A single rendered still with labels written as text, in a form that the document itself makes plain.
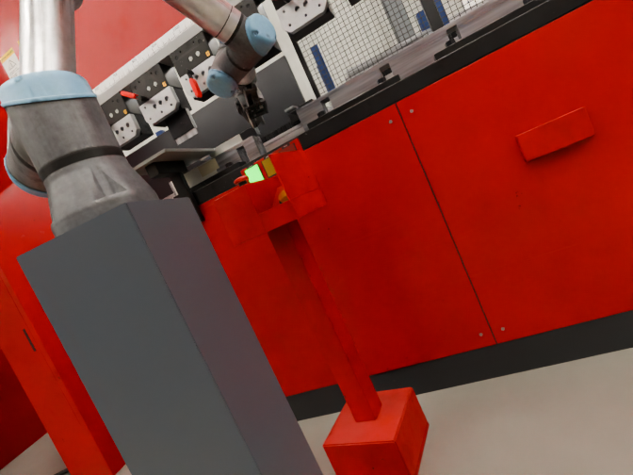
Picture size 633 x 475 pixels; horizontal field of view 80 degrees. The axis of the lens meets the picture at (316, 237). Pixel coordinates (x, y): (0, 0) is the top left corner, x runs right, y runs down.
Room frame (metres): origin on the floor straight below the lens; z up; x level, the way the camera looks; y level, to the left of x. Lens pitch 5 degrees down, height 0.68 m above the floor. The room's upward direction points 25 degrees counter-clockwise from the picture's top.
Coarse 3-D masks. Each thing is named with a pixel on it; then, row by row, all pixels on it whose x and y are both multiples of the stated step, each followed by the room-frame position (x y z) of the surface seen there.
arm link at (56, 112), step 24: (48, 72) 0.54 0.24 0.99; (0, 96) 0.54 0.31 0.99; (24, 96) 0.53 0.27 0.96; (48, 96) 0.53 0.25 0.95; (72, 96) 0.55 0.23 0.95; (96, 96) 0.59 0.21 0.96; (24, 120) 0.53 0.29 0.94; (48, 120) 0.53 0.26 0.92; (72, 120) 0.54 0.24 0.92; (96, 120) 0.56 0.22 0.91; (24, 144) 0.54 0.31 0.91; (48, 144) 0.53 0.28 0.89; (72, 144) 0.53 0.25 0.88; (96, 144) 0.55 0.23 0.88
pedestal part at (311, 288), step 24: (288, 240) 0.90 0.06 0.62; (288, 264) 0.91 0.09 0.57; (312, 264) 0.92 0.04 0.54; (312, 288) 0.90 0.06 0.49; (312, 312) 0.91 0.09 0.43; (336, 312) 0.93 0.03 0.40; (336, 336) 0.90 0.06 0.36; (336, 360) 0.91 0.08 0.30; (360, 360) 0.94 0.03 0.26; (360, 384) 0.90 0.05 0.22; (360, 408) 0.91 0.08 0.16
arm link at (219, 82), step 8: (224, 48) 0.93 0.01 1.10; (216, 56) 0.98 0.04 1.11; (224, 56) 0.92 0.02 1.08; (216, 64) 0.95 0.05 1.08; (224, 64) 0.93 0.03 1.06; (232, 64) 0.92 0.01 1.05; (208, 72) 0.97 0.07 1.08; (216, 72) 0.94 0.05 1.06; (224, 72) 0.94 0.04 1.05; (232, 72) 0.93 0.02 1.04; (240, 72) 0.93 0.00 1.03; (248, 72) 0.95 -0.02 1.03; (208, 80) 0.95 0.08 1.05; (216, 80) 0.94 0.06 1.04; (224, 80) 0.94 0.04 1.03; (232, 80) 0.95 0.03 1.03; (240, 80) 0.98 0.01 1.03; (208, 88) 0.97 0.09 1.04; (216, 88) 0.96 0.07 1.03; (224, 88) 0.96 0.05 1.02; (232, 88) 0.96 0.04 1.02; (224, 96) 0.98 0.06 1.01
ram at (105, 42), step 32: (0, 0) 1.54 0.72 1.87; (96, 0) 1.40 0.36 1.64; (128, 0) 1.36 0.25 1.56; (160, 0) 1.32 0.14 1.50; (0, 32) 1.57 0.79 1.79; (96, 32) 1.42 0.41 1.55; (128, 32) 1.38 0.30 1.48; (160, 32) 1.34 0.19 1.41; (192, 32) 1.30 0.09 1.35; (0, 64) 1.60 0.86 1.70; (96, 64) 1.45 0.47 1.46; (0, 128) 1.66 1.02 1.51
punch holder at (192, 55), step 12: (204, 36) 1.29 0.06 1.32; (180, 48) 1.32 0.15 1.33; (192, 48) 1.31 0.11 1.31; (204, 48) 1.29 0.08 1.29; (216, 48) 1.33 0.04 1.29; (180, 60) 1.33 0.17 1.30; (192, 60) 1.32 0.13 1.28; (204, 60) 1.30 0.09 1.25; (180, 72) 1.34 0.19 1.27; (204, 72) 1.32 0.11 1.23; (204, 84) 1.32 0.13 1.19; (192, 96) 1.33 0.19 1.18; (204, 96) 1.37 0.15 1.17
